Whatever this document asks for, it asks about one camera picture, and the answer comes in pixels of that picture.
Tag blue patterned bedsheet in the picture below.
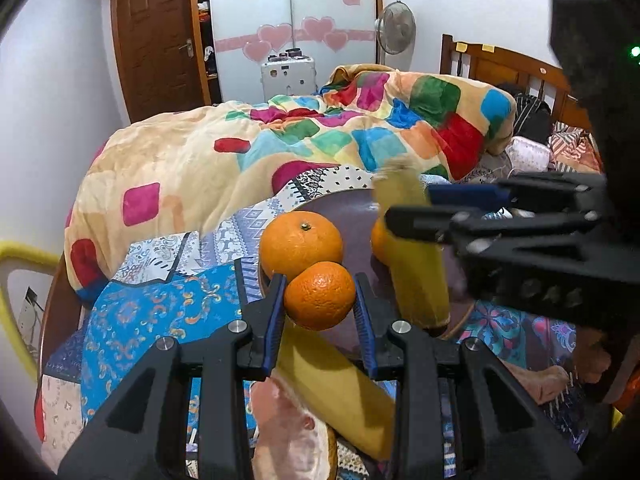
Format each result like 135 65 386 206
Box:
34 162 623 480

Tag black bag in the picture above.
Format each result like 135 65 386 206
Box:
499 82 554 144

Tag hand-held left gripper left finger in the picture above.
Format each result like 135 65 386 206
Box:
57 274 287 480

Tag colourful patchwork blanket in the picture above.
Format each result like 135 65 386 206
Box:
65 63 518 307

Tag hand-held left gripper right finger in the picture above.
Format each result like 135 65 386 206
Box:
352 273 586 480

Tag yellow banana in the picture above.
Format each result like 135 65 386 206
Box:
274 320 399 462
372 156 452 332

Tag yellow tube frame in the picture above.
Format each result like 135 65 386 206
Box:
0 239 64 392

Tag large orange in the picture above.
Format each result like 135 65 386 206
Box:
258 211 345 283

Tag brown wooden door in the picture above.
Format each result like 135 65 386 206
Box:
110 0 214 124

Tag silver suitcase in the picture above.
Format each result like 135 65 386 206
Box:
259 56 319 99

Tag pink pillow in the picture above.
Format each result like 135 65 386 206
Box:
506 136 552 173

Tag wooden bed headboard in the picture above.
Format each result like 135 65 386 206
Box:
439 34 601 133

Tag person's right hand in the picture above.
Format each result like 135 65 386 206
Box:
529 344 613 407

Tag peeled pink pomelo piece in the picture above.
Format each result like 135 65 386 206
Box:
248 376 339 480

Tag striped pillow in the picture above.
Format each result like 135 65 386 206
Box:
546 121 605 173

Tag small orange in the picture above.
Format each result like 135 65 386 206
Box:
283 261 357 332

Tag dark round plate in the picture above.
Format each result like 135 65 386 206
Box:
257 187 485 362

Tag standing electric fan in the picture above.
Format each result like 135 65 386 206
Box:
374 1 417 69

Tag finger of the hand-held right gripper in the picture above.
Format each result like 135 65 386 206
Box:
384 204 611 330
426 171 608 217

